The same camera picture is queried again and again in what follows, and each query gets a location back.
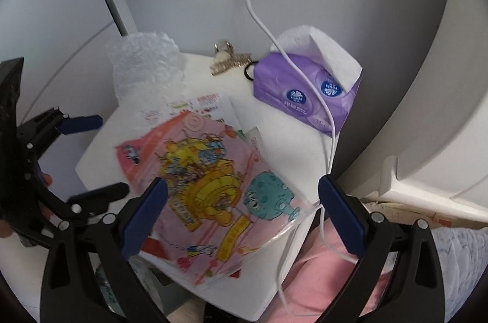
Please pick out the pink blanket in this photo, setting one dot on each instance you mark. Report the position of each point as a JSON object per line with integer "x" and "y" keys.
{"x": 316, "y": 269}

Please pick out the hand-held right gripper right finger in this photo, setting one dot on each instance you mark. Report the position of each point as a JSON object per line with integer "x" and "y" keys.
{"x": 343, "y": 216}

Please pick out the clear bubble wrap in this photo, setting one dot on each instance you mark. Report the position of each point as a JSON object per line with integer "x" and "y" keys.
{"x": 145, "y": 63}

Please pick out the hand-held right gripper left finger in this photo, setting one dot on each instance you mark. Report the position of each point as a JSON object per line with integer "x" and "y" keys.
{"x": 146, "y": 220}

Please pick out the person's left hand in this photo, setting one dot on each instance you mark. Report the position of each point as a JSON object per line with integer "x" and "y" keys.
{"x": 46, "y": 180}

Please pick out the beige patterned bedsheet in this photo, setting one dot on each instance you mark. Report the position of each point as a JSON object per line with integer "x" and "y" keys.
{"x": 419, "y": 210}

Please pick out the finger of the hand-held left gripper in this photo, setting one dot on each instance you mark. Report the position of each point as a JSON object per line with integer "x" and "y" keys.
{"x": 99, "y": 195}
{"x": 82, "y": 124}

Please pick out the white tissue sheet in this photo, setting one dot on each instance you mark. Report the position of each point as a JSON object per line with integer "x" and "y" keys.
{"x": 331, "y": 56}

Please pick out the gold hair claw clip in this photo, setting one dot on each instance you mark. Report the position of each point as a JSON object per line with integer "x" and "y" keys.
{"x": 228, "y": 63}

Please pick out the purple tissue pack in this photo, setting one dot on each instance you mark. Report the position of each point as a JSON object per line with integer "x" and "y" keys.
{"x": 289, "y": 94}

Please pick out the light blue towel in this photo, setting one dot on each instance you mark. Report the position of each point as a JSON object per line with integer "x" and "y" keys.
{"x": 453, "y": 254}

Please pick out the white bed headboard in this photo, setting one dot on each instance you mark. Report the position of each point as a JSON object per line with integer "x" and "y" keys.
{"x": 438, "y": 117}

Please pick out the pink cartoon printed plastic bag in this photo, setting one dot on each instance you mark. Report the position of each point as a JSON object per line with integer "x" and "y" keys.
{"x": 213, "y": 185}

